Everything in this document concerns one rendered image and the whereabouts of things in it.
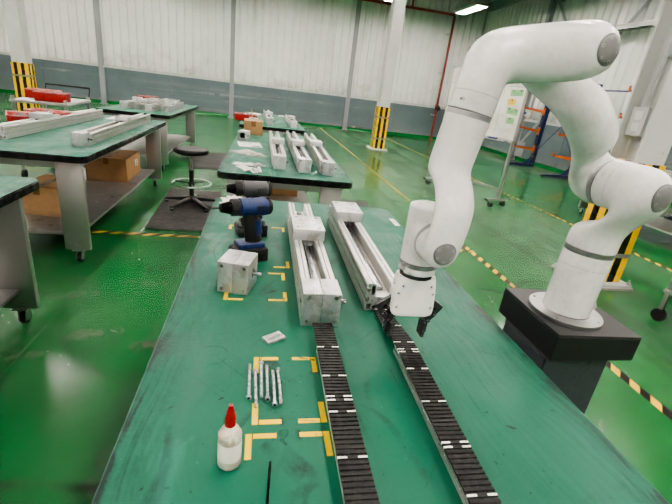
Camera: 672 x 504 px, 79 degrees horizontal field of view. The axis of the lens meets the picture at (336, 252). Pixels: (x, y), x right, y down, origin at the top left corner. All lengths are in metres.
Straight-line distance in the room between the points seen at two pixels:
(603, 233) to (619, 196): 0.10
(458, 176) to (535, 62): 0.24
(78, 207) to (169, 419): 2.58
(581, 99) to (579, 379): 0.74
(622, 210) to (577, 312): 0.29
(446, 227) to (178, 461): 0.61
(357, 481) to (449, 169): 0.58
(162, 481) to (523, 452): 0.62
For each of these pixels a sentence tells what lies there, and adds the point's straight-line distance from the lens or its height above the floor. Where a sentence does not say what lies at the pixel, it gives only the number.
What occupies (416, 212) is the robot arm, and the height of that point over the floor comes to 1.14.
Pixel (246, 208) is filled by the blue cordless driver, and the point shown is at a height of 0.97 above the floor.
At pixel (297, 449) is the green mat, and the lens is 0.78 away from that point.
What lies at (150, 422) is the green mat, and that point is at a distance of 0.84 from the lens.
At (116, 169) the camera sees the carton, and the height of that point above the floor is 0.35.
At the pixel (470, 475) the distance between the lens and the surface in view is 0.78.
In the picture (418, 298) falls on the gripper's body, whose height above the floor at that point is 0.94.
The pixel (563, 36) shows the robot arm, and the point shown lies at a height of 1.49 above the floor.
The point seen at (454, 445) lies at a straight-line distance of 0.81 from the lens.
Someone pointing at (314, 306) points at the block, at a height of 0.84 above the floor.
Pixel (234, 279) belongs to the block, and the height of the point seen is 0.83.
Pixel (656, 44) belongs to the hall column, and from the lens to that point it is 4.41.
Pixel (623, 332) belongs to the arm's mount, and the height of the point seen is 0.85.
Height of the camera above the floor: 1.36
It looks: 21 degrees down
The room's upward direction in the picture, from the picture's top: 7 degrees clockwise
